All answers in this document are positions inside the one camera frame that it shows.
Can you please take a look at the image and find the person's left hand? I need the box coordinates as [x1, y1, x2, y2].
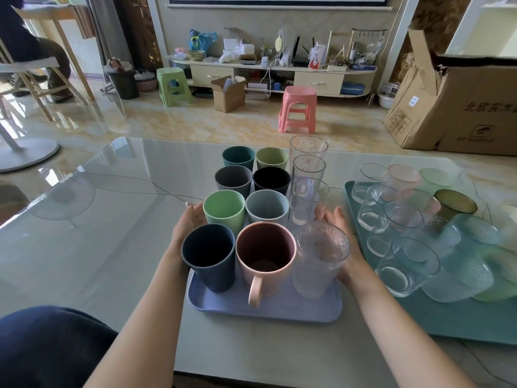
[167, 203, 207, 262]

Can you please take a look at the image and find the person's right hand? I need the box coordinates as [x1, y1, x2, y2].
[314, 206, 366, 286]

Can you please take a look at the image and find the lavender plastic tray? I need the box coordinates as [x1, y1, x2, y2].
[187, 174, 343, 323]

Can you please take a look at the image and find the person's left forearm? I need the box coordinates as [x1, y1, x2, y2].
[83, 251, 190, 388]

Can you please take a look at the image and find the person's right forearm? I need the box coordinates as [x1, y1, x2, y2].
[337, 263, 479, 388]

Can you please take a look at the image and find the tall plain clear glass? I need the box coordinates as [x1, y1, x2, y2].
[289, 178, 331, 226]

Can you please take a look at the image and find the light green plastic cup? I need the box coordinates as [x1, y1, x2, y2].
[202, 190, 246, 235]

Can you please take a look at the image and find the textured clear glass tumbler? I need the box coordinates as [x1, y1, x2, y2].
[293, 221, 351, 300]

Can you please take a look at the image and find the grey plastic cup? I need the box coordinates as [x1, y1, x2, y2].
[214, 165, 253, 199]

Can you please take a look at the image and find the navy plastic cup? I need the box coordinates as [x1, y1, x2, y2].
[180, 224, 236, 295]

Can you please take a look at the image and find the tall clear printed glass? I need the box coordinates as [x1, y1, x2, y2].
[291, 155, 326, 187]
[288, 134, 329, 168]

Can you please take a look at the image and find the small clear glass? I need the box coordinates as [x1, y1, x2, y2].
[351, 162, 391, 205]
[365, 201, 425, 257]
[358, 184, 399, 233]

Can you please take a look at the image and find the pale blue-grey plastic cup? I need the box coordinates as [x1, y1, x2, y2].
[245, 190, 290, 227]

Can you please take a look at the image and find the black plastic cup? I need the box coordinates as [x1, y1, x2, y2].
[252, 167, 292, 197]

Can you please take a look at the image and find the dark teal plastic cup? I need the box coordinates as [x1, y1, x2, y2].
[222, 146, 256, 172]

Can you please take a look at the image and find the olive green plastic cup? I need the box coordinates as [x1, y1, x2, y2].
[255, 147, 290, 171]

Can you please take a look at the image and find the pink frosted glass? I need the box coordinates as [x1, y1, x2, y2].
[383, 164, 422, 191]

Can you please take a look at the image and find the pink textured glass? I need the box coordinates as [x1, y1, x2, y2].
[399, 188, 442, 218]

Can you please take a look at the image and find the large clear glass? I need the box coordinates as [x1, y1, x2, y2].
[375, 237, 441, 298]

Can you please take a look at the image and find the pink plastic stool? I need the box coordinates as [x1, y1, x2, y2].
[277, 85, 317, 134]

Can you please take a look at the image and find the pale green frosted glass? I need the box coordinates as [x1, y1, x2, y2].
[418, 167, 457, 195]

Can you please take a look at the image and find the small open cardboard box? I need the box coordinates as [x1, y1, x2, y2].
[210, 75, 247, 114]

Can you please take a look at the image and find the amber green glass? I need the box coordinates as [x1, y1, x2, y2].
[434, 189, 478, 222]

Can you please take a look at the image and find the cream low cabinet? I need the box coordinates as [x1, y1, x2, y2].
[165, 56, 379, 98]

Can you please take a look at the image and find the green plastic stool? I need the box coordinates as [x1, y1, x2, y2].
[156, 67, 194, 108]

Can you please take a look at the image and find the pink basin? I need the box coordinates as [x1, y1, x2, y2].
[134, 68, 158, 93]

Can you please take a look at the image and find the black trash bin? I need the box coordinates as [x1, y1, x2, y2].
[103, 68, 140, 101]

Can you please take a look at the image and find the light blue textured glass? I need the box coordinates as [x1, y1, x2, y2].
[422, 238, 494, 303]
[443, 213, 502, 256]

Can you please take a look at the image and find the black router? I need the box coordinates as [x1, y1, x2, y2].
[291, 36, 320, 68]

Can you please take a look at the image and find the teal plastic tray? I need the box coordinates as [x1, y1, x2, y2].
[344, 180, 517, 345]

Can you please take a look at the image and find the red and white packet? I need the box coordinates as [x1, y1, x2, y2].
[308, 41, 328, 70]

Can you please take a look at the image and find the large brown cardboard box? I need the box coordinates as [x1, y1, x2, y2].
[382, 19, 517, 156]

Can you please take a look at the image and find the white box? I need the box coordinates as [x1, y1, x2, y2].
[222, 38, 255, 58]

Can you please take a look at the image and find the blue plastic bag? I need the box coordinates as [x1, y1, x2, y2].
[188, 30, 218, 58]

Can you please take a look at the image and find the round white stand base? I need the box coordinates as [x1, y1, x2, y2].
[0, 137, 61, 174]

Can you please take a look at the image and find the wooden hook rack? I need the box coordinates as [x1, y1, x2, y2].
[348, 27, 389, 66]

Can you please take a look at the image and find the green textured glass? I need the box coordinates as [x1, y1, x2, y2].
[472, 246, 517, 302]

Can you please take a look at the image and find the person's leg in dark trousers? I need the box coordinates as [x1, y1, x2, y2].
[0, 305, 118, 388]

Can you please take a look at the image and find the wooden chair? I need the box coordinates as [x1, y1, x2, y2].
[0, 5, 97, 122]

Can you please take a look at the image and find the pink mug with handle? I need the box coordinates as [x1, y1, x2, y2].
[235, 221, 298, 308]

